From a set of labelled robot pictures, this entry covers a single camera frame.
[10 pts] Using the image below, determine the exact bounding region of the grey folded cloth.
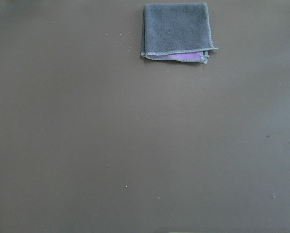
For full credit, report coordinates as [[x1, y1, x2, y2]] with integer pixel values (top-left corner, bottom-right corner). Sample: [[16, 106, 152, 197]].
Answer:
[[140, 3, 216, 64]]

